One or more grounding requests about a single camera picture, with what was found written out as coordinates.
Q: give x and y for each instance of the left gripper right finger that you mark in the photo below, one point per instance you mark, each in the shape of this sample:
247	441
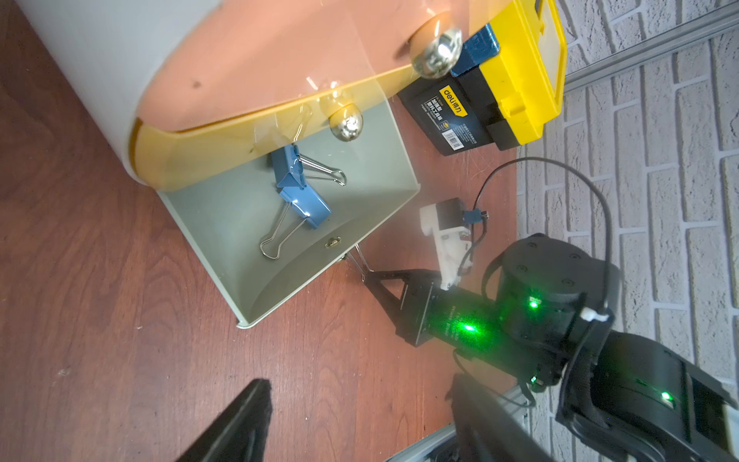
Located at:
485	431

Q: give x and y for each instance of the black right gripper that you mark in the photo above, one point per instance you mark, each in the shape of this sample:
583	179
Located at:
424	311

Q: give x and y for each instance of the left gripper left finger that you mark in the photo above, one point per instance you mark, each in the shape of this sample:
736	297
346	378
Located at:
241	432

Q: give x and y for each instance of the blue binder clip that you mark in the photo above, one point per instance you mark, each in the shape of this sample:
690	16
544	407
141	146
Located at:
308	204
293	169

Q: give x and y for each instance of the grey bottom drawer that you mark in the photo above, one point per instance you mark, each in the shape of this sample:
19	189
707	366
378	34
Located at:
257	251

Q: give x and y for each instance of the yellow drawer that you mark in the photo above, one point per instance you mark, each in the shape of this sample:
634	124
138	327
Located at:
169	161

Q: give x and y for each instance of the orange top drawer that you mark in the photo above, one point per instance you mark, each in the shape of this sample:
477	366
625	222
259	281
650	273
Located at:
246	56

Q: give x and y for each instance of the blue binder clip shiny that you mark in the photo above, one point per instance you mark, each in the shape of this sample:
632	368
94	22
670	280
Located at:
356	257

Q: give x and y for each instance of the round white drawer cabinet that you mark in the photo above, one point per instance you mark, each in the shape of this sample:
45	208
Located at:
109	51

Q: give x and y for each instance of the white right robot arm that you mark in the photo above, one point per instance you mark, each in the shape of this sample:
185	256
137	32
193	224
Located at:
551	324

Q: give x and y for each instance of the yellow black toolbox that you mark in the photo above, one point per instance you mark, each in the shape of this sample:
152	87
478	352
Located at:
506	86

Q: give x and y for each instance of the aluminium rail frame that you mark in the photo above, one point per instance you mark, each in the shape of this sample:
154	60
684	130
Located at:
422	450

